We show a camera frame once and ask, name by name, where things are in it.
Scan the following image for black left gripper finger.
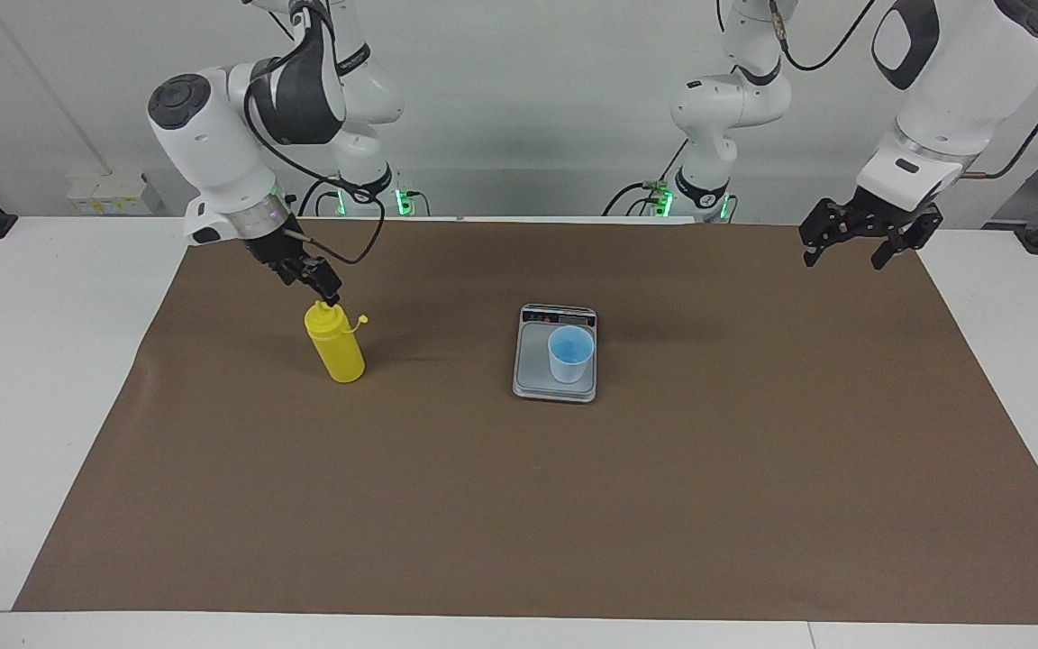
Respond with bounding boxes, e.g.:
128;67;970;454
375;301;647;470
798;199;856;270
870;211;944;272

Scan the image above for yellow squeeze seasoning bottle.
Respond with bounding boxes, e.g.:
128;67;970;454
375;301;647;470
304;300;370;385

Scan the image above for light blue plastic cup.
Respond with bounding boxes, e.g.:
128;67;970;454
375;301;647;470
547;325;596;385

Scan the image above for silver digital kitchen scale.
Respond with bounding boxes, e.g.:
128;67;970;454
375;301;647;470
512;304;598;404

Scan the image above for white and yellow boxes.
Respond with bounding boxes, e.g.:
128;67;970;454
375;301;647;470
66;170;163;216

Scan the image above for brown paper table mat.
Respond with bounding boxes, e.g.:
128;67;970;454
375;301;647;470
13;219;1038;625

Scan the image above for black base cable bundle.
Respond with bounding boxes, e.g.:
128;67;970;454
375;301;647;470
297;174;432;218
603;178;738;219

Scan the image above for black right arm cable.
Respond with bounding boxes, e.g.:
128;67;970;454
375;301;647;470
243;0;387;268

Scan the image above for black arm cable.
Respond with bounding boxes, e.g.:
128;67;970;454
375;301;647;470
243;0;387;268
766;0;1038;182

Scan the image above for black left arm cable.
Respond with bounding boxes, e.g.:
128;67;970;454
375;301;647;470
766;0;1038;182

